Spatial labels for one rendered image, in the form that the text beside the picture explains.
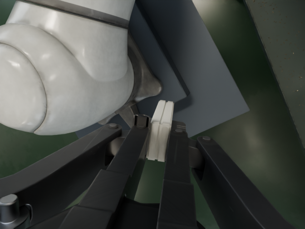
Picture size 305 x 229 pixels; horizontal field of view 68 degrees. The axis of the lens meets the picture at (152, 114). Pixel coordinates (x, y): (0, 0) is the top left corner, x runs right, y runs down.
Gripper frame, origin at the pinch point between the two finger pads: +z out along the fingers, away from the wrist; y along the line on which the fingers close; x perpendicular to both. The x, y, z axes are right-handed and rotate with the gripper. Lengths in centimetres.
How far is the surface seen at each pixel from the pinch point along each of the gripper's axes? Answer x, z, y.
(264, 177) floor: -58, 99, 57
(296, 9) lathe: 19, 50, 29
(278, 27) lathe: 14, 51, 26
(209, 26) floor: 18, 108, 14
